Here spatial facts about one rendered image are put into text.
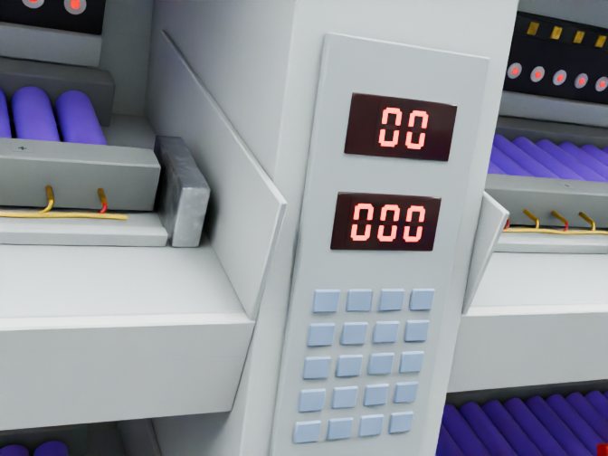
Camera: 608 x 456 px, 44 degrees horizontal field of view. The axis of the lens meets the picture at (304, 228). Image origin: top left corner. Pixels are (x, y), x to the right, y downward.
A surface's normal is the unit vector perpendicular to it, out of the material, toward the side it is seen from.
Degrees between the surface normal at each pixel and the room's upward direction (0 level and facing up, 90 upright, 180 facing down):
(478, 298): 17
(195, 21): 90
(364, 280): 90
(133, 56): 90
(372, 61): 90
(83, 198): 107
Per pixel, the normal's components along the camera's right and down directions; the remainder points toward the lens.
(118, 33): 0.42, 0.25
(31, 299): 0.25, -0.86
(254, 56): -0.90, -0.03
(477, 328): 0.36, 0.51
